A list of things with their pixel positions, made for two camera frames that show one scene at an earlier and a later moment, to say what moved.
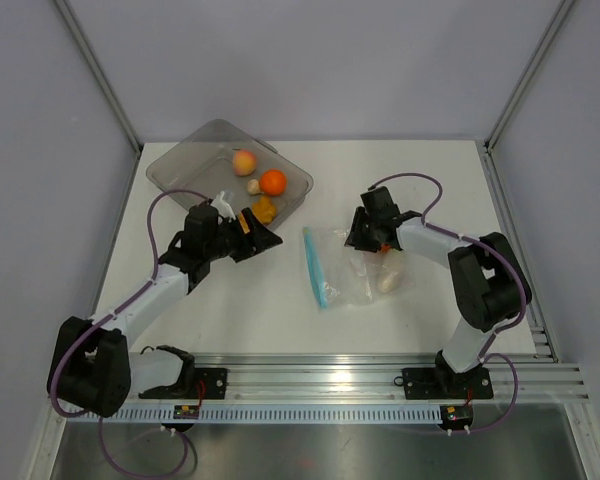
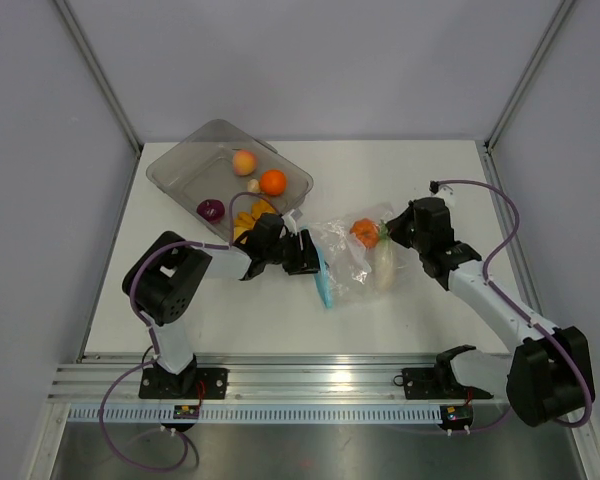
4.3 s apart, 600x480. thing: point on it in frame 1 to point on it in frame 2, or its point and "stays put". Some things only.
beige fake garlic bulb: (253, 186) stays put
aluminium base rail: (267, 378) stays put
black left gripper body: (232, 242) to (292, 259)
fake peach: (244, 163) stays put
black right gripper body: (363, 232) to (404, 231)
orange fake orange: (272, 182) stays put
